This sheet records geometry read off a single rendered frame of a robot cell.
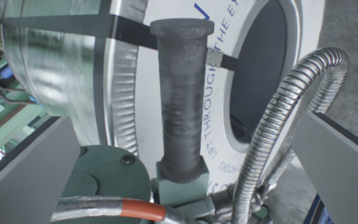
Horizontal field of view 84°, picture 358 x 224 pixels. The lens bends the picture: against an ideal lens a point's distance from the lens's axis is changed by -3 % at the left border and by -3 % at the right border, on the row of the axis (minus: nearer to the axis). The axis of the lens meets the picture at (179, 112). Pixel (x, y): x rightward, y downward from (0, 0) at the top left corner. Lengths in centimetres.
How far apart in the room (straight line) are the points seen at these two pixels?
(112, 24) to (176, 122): 19
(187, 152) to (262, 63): 92
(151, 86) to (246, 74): 79
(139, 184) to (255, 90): 90
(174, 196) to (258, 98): 87
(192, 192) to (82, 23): 31
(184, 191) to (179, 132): 8
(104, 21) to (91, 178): 21
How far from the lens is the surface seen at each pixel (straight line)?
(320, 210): 191
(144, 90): 35
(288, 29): 97
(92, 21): 36
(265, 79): 106
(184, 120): 15
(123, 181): 23
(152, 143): 40
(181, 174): 19
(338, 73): 24
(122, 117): 34
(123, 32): 31
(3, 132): 529
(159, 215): 17
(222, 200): 37
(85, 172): 25
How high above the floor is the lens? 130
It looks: 20 degrees down
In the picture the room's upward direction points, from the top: 139 degrees counter-clockwise
